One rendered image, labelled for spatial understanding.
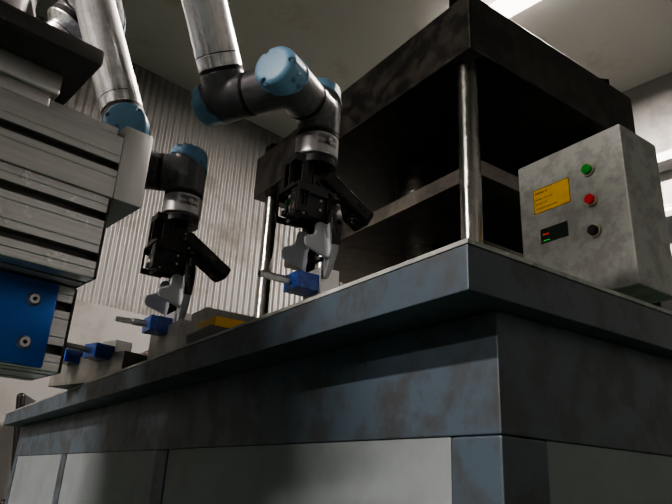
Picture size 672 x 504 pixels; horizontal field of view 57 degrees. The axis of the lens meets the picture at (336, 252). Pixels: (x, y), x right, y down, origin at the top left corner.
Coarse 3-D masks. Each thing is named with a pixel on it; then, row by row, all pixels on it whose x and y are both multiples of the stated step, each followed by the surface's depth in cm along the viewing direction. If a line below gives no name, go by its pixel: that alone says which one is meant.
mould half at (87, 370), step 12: (84, 360) 126; (108, 360) 120; (120, 360) 118; (132, 360) 119; (144, 360) 121; (60, 372) 130; (72, 372) 127; (84, 372) 124; (96, 372) 122; (108, 372) 119; (48, 384) 131; (60, 384) 128; (72, 384) 126
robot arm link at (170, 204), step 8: (176, 192) 119; (184, 192) 119; (168, 200) 119; (176, 200) 118; (184, 200) 119; (192, 200) 119; (200, 200) 122; (168, 208) 118; (176, 208) 118; (184, 208) 118; (192, 208) 119; (200, 208) 122
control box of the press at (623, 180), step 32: (608, 128) 149; (544, 160) 163; (576, 160) 154; (608, 160) 146; (640, 160) 148; (544, 192) 160; (576, 192) 152; (608, 192) 144; (640, 192) 143; (544, 224) 157; (576, 224) 149; (608, 224) 142; (640, 224) 139; (544, 256) 155; (576, 256) 147; (608, 256) 140; (640, 256) 136; (608, 288) 138; (640, 288) 135
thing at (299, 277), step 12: (264, 276) 94; (276, 276) 95; (288, 276) 97; (300, 276) 96; (312, 276) 97; (336, 276) 99; (288, 288) 97; (300, 288) 96; (312, 288) 96; (324, 288) 97
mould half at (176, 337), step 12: (204, 312) 99; (216, 312) 99; (228, 312) 101; (180, 324) 107; (192, 324) 102; (156, 336) 116; (168, 336) 110; (180, 336) 105; (156, 348) 114; (168, 348) 109
